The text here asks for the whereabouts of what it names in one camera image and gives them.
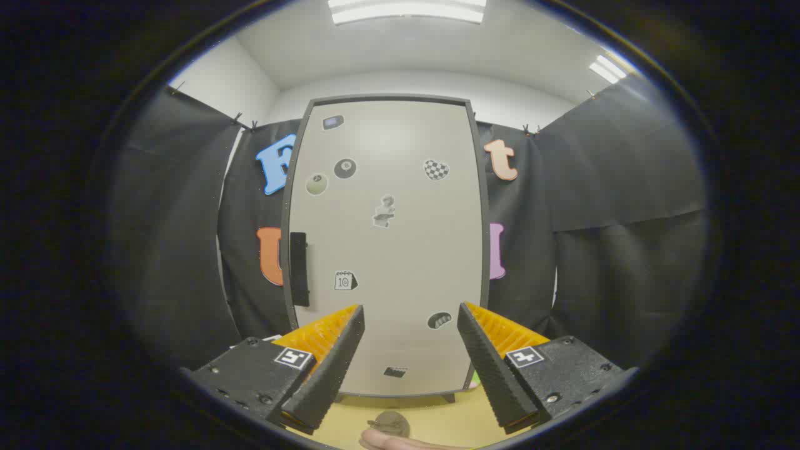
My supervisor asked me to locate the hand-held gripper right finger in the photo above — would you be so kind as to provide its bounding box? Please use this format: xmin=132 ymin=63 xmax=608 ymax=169
xmin=456 ymin=302 xmax=639 ymax=435

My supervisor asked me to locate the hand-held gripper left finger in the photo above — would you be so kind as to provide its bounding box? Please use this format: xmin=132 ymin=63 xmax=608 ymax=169
xmin=181 ymin=304 xmax=366 ymax=436

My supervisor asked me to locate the brown fuzzy shoe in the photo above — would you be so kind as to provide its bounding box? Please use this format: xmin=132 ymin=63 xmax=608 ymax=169
xmin=367 ymin=411 xmax=411 ymax=438

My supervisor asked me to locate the black door handle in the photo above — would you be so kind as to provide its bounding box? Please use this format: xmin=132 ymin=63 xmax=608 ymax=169
xmin=290 ymin=232 xmax=311 ymax=307

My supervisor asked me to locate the beige shoe cabinet door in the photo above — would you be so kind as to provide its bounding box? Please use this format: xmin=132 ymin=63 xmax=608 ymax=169
xmin=289 ymin=100 xmax=483 ymax=396

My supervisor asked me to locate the grey shoe cabinet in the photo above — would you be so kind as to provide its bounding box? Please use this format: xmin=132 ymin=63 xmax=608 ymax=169
xmin=279 ymin=94 xmax=491 ymax=404

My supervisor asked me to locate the black backdrop cloth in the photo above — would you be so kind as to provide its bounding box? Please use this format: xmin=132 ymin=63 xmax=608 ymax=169
xmin=109 ymin=75 xmax=710 ymax=369

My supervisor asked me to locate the long ceiling light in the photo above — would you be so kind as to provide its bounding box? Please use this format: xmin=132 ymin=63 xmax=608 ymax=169
xmin=327 ymin=0 xmax=487 ymax=26

